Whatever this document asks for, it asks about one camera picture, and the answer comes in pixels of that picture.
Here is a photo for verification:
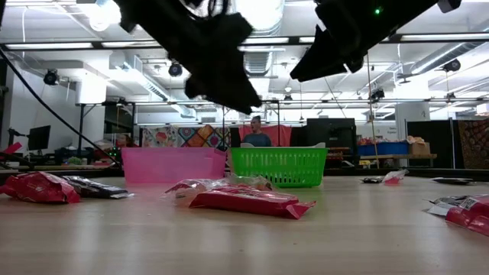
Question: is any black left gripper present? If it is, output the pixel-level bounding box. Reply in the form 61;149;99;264
114;0;264;115

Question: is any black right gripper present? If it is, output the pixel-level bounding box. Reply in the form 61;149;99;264
290;0;440;82

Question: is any pink candy clear wrapper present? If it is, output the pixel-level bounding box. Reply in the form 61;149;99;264
162;177;230;207
225;173;274;192

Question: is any red candy clear wrapper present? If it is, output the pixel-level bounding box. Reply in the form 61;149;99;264
381;168;410;186

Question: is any red KitKat bar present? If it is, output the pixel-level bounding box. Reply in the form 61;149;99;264
189;186;318;221
0;171;82;205
445;193;489;238

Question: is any person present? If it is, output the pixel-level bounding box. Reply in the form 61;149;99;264
242;115;273;148

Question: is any colourful patchwork quilt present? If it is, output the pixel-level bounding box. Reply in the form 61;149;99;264
141;124;230;149

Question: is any red hanging cloth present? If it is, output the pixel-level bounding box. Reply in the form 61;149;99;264
238;125;293;148

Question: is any black equipment cabinet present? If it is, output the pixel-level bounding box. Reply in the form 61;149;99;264
305;117;358;167

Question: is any pink translucent plastic bin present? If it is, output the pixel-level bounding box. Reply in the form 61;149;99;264
121;147;228;185

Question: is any green plastic basket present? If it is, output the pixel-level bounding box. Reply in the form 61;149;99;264
230;147;329;189

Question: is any blue storage bin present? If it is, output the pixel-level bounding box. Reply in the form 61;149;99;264
376;141;410;156

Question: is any wooden workbench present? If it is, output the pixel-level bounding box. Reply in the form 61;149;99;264
358;153;439;169

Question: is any cardboard box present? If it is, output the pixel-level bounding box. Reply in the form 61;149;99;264
407;136;432;156

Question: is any black partition panel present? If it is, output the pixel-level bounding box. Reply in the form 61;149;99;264
406;119;455;169

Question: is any brown patterned hanging cloth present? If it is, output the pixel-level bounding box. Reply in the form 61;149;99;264
457;118;489;170

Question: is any black computer monitor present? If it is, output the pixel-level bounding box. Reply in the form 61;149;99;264
27;125;51;151

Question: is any silver ventilation duct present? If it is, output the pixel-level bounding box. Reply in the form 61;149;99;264
232;0;287;77

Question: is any black left arm feed cable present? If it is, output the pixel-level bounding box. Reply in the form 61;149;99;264
0;47;124;168

